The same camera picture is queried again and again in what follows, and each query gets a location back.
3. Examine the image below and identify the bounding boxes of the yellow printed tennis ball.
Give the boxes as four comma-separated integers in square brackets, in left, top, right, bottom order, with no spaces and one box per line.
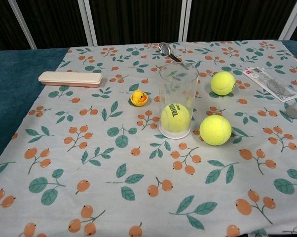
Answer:
[160,103,191,132]

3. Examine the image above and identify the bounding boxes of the yellow chick toy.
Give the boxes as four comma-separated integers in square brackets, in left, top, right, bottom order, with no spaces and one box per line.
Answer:
[130,89,149,107]

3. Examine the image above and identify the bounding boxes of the clear plastic cylinder container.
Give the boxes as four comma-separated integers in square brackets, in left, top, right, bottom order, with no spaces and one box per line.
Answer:
[158,62,200,140]

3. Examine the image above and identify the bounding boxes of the floral patterned tablecloth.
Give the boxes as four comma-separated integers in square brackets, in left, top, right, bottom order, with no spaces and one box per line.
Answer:
[0,40,297,237]

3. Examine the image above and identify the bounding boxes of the metal spoon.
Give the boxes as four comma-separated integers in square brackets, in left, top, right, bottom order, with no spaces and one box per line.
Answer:
[158,42,183,63]

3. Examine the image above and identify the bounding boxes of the pink rectangular case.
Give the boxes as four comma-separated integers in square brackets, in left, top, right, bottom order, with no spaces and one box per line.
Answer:
[38,71,103,88]

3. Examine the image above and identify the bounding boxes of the clear plastic product package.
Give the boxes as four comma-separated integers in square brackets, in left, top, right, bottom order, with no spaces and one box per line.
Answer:
[242,66,297,103]

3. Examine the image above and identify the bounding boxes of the teal fabric cover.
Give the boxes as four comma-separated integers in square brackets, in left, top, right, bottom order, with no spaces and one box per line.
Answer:
[0,47,70,169]

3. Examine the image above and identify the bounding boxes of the light blue grey tool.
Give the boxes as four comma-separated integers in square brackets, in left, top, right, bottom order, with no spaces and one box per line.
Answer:
[286,100,297,120]

